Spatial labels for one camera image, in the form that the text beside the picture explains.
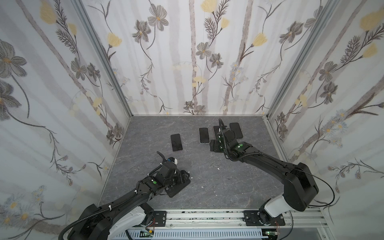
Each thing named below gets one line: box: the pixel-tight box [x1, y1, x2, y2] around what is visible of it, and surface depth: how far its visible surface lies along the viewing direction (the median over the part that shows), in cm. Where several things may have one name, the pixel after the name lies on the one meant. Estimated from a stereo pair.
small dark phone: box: [170, 133, 183, 152], surface depth 109 cm
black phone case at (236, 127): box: [229, 122, 243, 139], surface depth 117 cm
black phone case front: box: [165, 178, 191, 198], surface depth 85 cm
